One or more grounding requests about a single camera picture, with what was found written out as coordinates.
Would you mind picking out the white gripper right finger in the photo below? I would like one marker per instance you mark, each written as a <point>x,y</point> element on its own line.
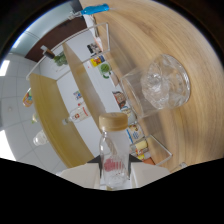
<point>150,173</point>

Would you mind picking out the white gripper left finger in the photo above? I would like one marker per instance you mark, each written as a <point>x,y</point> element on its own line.
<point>81,175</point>

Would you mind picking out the clear bottle wooden cap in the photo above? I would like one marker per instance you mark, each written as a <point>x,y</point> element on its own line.
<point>114,146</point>

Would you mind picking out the yellow cup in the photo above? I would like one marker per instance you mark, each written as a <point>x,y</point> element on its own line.
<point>141,147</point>

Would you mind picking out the blue and white container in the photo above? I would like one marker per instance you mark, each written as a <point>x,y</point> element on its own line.
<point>135,134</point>

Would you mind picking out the clear bottle red label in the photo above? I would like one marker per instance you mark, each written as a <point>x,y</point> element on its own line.
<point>78,115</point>

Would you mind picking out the white-framed wooden shelf rack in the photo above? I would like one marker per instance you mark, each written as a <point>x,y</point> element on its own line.
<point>50,110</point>

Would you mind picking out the clear glass with ice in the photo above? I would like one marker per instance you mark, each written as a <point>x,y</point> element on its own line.
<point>163,83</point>

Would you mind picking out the yellow colourful snack bag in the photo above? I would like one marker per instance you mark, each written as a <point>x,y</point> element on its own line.
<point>27,97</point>

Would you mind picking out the green potted plant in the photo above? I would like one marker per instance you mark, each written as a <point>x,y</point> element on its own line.
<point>105,70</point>

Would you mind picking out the glass bowl of limes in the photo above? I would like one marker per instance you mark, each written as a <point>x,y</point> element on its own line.
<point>58,58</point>

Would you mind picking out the brown door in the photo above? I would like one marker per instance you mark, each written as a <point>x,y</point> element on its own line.
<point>56,36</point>

